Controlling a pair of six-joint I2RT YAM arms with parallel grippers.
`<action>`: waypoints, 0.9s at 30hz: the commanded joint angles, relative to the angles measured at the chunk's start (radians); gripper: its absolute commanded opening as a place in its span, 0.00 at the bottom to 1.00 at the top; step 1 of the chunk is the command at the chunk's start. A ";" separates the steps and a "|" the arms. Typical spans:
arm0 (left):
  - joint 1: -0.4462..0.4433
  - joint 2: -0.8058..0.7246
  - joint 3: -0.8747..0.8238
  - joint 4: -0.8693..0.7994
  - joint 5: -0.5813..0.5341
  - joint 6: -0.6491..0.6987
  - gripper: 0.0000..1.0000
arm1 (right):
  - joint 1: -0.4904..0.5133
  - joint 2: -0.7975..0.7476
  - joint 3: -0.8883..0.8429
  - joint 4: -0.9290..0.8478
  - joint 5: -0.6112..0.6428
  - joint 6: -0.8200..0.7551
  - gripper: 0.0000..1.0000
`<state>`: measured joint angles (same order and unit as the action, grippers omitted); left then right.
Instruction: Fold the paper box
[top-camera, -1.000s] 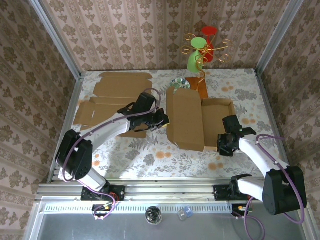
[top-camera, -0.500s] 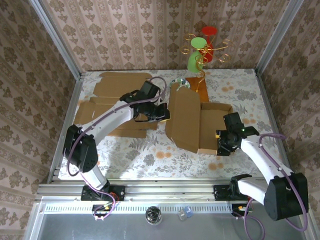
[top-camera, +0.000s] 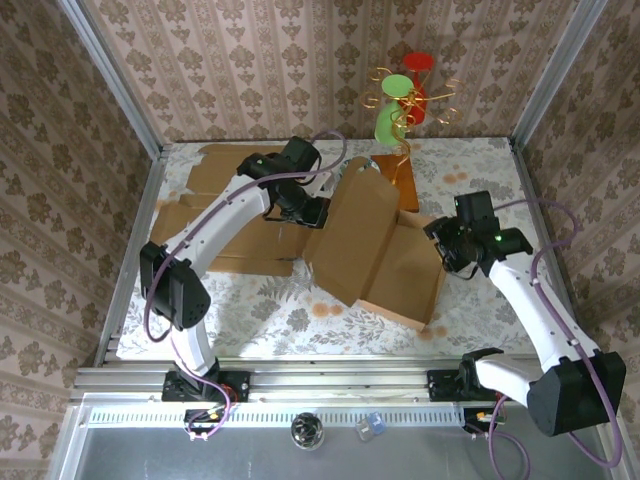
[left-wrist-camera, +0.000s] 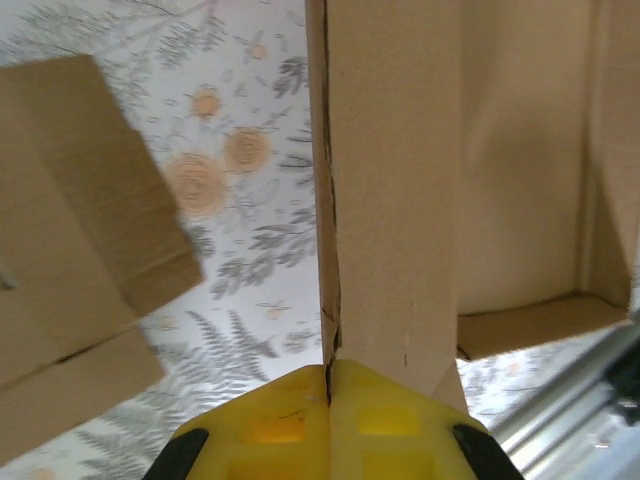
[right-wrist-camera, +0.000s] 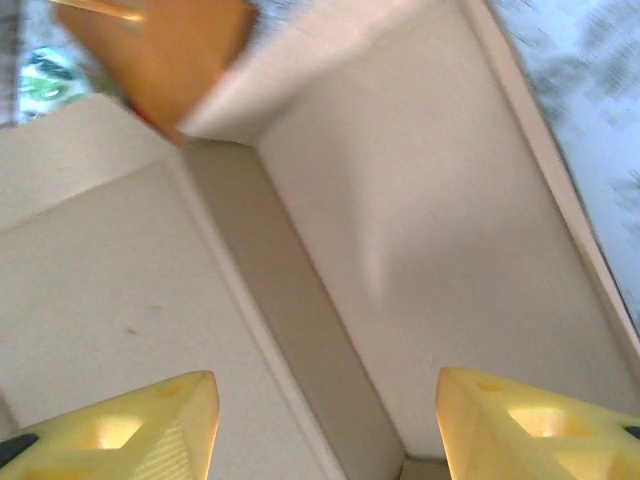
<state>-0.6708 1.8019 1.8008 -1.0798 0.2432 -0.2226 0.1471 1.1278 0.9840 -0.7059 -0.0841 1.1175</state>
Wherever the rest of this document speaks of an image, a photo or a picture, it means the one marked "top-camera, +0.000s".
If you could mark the small clear blue box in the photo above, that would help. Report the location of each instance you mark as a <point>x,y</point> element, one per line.
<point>370,426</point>

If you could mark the green leaf pattern bowl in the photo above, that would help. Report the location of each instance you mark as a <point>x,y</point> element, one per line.
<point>370,164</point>

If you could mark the aluminium table side rail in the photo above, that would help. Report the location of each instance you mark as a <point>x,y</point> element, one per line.
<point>149,200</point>
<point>526,175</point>

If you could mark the red vase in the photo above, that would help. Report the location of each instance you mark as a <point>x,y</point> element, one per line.
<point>419,61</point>

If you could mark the green vase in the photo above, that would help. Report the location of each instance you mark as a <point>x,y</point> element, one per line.
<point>385,125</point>

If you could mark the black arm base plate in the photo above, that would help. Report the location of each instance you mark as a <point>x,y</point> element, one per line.
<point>440,385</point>
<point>235,385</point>

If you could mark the aluminium frame post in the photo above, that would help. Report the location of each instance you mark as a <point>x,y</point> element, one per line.
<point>107,65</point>
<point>560,65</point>

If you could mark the floral tablecloth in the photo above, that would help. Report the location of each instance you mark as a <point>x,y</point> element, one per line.
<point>350,340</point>

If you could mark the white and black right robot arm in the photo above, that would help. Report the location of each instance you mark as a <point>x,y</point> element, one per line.
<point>540,310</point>

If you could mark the shiny metal cup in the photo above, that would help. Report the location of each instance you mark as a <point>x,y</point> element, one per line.
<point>307,431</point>

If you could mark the brown cardboard mailer box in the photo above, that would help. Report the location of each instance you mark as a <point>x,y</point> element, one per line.
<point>180,225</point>
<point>360,235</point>

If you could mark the aluminium mounting rail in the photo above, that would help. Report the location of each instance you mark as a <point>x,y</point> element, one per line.
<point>340,380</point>

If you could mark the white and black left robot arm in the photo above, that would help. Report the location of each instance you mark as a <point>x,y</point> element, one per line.
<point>225,215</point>

